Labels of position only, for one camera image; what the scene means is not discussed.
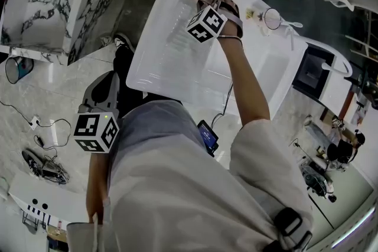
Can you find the person's black trousers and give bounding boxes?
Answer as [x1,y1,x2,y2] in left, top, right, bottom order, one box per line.
[113,44,184,119]

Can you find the tangled cable pile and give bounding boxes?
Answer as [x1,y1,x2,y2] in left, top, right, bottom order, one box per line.
[22,149,71,185]

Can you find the black adapter cable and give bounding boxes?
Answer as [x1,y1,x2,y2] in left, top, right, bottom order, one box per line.
[34,118,72,158]

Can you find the black shoulder strap buckle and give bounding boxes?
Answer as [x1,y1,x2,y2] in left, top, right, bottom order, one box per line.
[267,207,314,252]

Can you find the white washbasin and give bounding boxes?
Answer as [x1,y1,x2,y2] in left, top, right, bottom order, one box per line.
[125,0,309,125]

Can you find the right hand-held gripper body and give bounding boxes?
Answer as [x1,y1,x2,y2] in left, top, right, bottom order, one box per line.
[185,2,228,44]

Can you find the white box with black dots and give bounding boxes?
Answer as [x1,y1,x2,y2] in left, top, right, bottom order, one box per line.
[8,171,90,227]

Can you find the black device with blue screen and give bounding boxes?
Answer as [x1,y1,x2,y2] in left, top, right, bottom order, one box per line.
[197,120,220,158]

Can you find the brown wooden cabinet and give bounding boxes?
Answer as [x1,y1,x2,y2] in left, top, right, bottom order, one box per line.
[338,90,356,119]

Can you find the black device cable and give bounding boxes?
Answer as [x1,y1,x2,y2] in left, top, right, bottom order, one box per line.
[210,82,234,128]

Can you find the person's light grey shirt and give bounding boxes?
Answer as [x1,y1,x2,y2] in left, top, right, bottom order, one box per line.
[66,99,314,252]

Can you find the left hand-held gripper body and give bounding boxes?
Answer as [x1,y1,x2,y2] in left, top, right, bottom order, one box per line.
[73,102,120,154]

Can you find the person's right hand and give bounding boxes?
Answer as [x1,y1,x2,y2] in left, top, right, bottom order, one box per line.
[220,0,245,39]

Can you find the person's black and white shoe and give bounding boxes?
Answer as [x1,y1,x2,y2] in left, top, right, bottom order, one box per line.
[113,33,136,54]

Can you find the thin silver bracelet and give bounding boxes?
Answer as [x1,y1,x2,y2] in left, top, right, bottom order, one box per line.
[217,34,244,47]

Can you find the white curved pipe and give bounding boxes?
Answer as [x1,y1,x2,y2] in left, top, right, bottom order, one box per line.
[304,38,354,78]

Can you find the person's left forearm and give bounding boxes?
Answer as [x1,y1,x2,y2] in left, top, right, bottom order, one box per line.
[85,151,112,225]

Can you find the long black cable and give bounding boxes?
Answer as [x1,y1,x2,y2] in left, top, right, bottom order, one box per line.
[0,100,34,125]

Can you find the marble pattern cabinet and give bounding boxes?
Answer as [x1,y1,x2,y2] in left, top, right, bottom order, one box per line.
[0,0,140,66]

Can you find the white toothbrush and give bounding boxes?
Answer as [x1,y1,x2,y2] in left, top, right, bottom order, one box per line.
[280,21,304,30]

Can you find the patterned glass cup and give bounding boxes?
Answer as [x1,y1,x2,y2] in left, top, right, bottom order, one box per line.
[246,7,283,37]

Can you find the person's right forearm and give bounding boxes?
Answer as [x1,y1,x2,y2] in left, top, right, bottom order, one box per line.
[217,35,271,131]

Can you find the wire mesh waste bin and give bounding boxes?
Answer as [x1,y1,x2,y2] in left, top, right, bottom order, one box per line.
[5,55,34,84]

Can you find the black desk with white top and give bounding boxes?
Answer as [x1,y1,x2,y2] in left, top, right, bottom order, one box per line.
[291,41,355,116]

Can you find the white faucet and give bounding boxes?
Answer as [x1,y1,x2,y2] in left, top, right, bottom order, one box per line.
[284,27,296,51]

